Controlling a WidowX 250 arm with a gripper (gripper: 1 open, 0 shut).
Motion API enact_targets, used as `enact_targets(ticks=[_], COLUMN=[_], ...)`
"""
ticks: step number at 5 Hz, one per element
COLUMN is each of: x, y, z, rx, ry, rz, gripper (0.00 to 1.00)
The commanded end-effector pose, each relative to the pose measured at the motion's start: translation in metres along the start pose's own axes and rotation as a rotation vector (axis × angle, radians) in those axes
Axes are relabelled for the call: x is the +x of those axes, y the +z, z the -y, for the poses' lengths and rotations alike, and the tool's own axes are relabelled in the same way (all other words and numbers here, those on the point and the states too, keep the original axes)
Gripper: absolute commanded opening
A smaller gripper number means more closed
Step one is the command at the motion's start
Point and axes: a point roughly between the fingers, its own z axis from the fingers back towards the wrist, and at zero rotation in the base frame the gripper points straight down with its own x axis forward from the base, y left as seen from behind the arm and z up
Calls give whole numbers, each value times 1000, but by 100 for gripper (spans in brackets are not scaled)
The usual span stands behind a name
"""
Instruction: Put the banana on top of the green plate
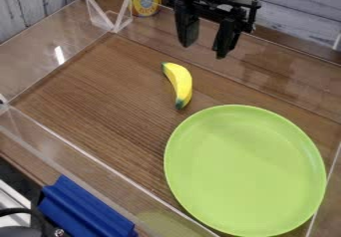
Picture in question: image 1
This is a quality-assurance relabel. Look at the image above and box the clear acrylic enclosure wall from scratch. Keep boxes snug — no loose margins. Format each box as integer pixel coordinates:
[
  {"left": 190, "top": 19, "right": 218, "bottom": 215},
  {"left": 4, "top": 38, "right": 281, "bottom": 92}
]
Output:
[{"left": 0, "top": 95, "right": 218, "bottom": 237}]

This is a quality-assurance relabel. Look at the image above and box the green plastic plate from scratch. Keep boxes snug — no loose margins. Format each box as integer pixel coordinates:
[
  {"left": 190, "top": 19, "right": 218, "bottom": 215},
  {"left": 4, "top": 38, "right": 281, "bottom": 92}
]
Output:
[{"left": 165, "top": 105, "right": 327, "bottom": 237}]

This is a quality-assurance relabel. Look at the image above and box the blue plastic clamp block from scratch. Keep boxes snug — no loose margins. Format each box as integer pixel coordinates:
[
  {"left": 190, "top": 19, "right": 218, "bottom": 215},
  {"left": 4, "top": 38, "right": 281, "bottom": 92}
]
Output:
[{"left": 38, "top": 175, "right": 139, "bottom": 237}]

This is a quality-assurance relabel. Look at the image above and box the yellow toy banana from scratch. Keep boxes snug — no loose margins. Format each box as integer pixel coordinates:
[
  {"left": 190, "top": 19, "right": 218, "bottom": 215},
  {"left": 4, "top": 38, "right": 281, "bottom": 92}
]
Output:
[{"left": 162, "top": 62, "right": 193, "bottom": 110}]

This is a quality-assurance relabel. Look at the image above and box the black cable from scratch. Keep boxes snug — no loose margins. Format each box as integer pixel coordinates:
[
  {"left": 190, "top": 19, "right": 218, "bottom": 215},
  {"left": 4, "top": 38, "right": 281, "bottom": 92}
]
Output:
[{"left": 0, "top": 207, "right": 51, "bottom": 237}]

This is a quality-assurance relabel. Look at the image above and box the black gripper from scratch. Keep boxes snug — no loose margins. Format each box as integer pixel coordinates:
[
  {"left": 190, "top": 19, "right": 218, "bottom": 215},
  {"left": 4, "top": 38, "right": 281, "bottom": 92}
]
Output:
[{"left": 174, "top": 0, "right": 261, "bottom": 59}]

